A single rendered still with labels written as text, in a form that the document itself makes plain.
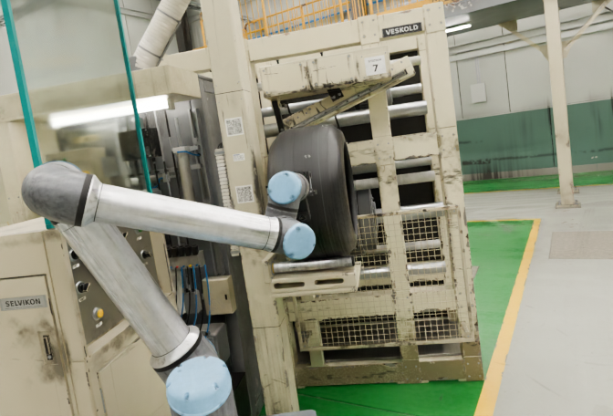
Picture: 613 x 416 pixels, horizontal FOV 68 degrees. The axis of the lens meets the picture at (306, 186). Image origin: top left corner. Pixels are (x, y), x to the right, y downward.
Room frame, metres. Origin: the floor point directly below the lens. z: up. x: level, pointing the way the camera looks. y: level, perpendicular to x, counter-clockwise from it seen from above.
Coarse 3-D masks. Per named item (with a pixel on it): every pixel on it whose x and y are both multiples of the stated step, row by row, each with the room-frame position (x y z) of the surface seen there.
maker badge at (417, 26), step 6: (408, 24) 2.35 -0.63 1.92; (414, 24) 2.35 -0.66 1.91; (420, 24) 2.34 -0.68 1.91; (384, 30) 2.38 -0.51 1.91; (390, 30) 2.37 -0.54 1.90; (396, 30) 2.37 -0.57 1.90; (402, 30) 2.36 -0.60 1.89; (408, 30) 2.35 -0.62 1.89; (414, 30) 2.35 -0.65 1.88; (420, 30) 2.34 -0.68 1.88; (384, 36) 2.38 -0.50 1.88
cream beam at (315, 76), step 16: (368, 48) 2.09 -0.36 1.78; (384, 48) 2.08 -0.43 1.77; (288, 64) 2.15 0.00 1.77; (304, 64) 2.14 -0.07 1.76; (320, 64) 2.13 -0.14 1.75; (336, 64) 2.11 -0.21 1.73; (352, 64) 2.10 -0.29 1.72; (272, 80) 2.17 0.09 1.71; (288, 80) 2.15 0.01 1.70; (304, 80) 2.14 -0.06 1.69; (320, 80) 2.13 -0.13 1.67; (336, 80) 2.11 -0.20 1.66; (352, 80) 2.10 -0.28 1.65; (368, 80) 2.09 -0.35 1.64; (384, 80) 2.18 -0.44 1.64; (272, 96) 2.17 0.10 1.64; (288, 96) 2.26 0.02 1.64; (304, 96) 2.37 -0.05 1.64
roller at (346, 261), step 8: (336, 256) 1.82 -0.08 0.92; (344, 256) 1.80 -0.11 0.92; (352, 256) 1.79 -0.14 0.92; (280, 264) 1.84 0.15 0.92; (288, 264) 1.84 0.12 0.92; (296, 264) 1.83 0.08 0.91; (304, 264) 1.82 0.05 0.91; (312, 264) 1.81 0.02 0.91; (320, 264) 1.81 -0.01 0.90; (328, 264) 1.80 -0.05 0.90; (336, 264) 1.79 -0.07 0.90; (344, 264) 1.79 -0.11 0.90; (352, 264) 1.78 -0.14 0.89; (280, 272) 1.84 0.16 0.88
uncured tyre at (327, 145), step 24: (288, 144) 1.79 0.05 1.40; (312, 144) 1.76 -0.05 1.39; (336, 144) 1.78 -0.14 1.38; (288, 168) 1.72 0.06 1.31; (312, 168) 1.70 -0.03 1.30; (336, 168) 1.71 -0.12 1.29; (336, 192) 1.68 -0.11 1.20; (312, 216) 1.68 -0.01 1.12; (336, 216) 1.68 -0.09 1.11; (336, 240) 1.72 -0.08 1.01
